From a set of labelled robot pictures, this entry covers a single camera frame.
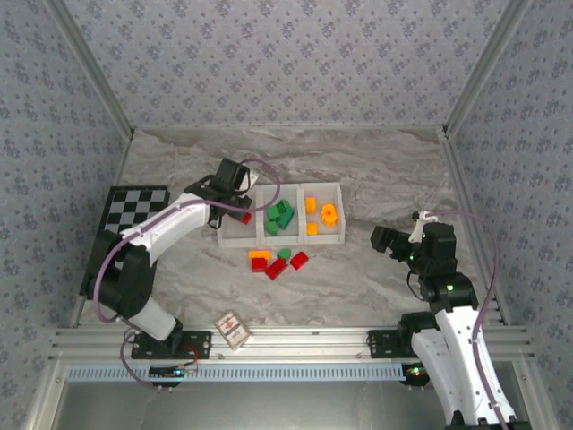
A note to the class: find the large red lego brick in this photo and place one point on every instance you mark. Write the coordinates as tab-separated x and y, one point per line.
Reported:
246	218

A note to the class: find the long aluminium mounting rail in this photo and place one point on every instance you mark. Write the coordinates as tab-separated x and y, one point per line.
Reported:
313	345

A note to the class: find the black and grey checkerboard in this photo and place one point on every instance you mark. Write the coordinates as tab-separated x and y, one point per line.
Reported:
134	206

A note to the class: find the long orange lego brick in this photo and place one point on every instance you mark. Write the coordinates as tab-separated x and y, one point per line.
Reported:
259	255

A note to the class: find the orange arch lego brick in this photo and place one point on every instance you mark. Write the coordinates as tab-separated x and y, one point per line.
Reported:
325	210

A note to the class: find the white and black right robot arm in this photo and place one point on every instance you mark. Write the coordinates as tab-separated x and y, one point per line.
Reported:
461	358

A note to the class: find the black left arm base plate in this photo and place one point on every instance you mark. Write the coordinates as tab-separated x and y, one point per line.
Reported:
201	345

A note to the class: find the white plastic bin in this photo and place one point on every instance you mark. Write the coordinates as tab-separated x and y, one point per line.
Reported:
282	240
239	242
324	238

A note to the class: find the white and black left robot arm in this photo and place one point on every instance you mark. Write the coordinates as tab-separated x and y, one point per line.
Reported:
170	219

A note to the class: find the aluminium corner post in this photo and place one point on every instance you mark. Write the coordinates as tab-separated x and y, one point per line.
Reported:
485	67
93	67

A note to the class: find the playing card box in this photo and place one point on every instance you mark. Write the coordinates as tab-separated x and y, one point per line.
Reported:
233	329

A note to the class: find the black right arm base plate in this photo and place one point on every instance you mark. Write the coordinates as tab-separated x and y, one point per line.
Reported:
380	345

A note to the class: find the aluminium side rail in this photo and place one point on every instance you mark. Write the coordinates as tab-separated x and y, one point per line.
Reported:
461	179

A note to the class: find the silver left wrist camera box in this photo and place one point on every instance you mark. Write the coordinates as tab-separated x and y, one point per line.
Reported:
251	179

